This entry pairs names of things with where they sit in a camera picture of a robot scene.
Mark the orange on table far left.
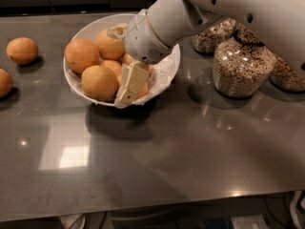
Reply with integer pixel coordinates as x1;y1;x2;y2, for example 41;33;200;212
6;37;39;64

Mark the large orange left in bowl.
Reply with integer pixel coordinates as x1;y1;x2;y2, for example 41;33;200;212
64;38;99;73

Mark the front right orange in bowl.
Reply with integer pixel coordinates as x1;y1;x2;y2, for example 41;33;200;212
117;75;149;100

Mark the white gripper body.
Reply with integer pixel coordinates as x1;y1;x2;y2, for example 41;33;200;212
124;10;173;65

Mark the back left glass cereal jar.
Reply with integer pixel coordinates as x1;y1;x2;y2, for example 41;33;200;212
192;18;236;55

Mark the front left orange in bowl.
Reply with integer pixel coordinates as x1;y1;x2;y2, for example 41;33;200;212
81;65;118;101

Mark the front glass cereal jar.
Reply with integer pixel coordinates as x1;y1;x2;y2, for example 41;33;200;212
213;25;275;98

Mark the white bowl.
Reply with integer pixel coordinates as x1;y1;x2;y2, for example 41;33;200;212
62;13;181;108

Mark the glass cereal jar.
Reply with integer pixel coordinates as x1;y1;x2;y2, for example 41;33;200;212
270;57;305;93
192;18;236;55
213;25;275;98

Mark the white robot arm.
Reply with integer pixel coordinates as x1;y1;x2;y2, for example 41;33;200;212
114;0;305;108

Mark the orange at left edge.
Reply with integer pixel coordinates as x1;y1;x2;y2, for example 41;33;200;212
0;69;13;97

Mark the top orange in bowl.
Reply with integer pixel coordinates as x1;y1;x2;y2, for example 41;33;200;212
95;30;125;60

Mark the back right glass cereal jar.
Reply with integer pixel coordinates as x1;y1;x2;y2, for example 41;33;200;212
270;57;305;93

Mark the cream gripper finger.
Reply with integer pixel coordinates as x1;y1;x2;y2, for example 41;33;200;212
106;23;128;41
114;60;150;109

